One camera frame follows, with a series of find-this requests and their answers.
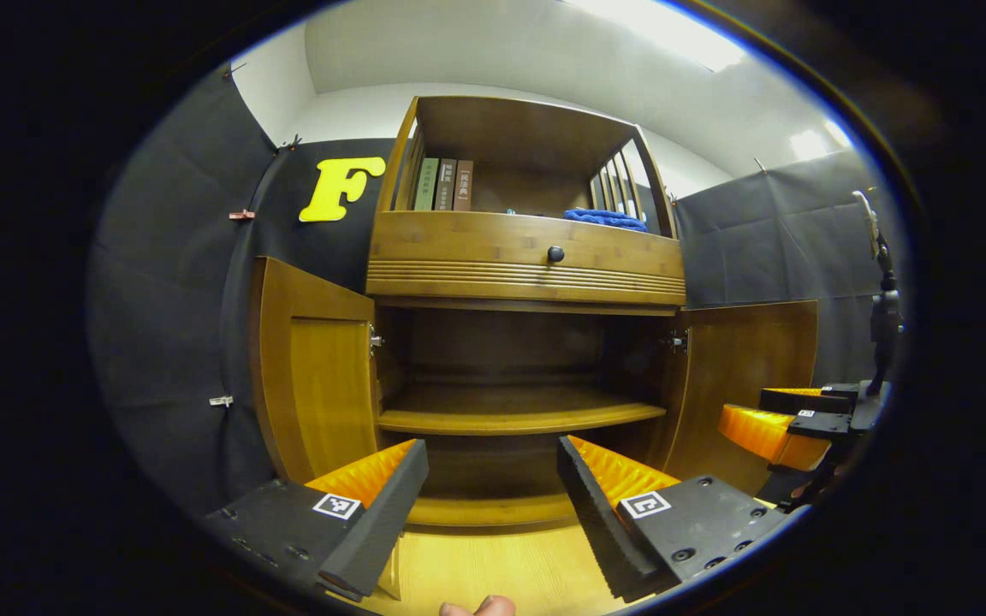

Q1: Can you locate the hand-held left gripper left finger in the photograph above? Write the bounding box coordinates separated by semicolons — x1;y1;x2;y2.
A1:
202;439;430;604

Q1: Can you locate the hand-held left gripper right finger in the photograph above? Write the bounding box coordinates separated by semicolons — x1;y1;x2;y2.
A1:
555;435;795;604

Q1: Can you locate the wooden cabinet door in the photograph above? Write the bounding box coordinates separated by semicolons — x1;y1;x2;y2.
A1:
662;299;819;497
249;255;404;601

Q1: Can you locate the wooden double-door shoe cabinet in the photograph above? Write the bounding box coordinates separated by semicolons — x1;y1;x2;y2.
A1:
365;94;689;536

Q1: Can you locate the small ceiling light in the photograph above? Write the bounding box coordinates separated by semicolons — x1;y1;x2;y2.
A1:
788;120;853;162

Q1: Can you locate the blue folded towel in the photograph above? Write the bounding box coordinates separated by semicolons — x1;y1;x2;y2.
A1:
563;208;650;234

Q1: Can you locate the wooden drawer with black knob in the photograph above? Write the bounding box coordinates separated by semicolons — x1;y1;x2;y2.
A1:
366;210;687;307

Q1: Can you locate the green book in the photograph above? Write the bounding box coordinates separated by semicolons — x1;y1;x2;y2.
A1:
413;157;440;211

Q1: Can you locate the grey book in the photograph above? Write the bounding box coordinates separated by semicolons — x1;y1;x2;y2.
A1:
435;158;458;211

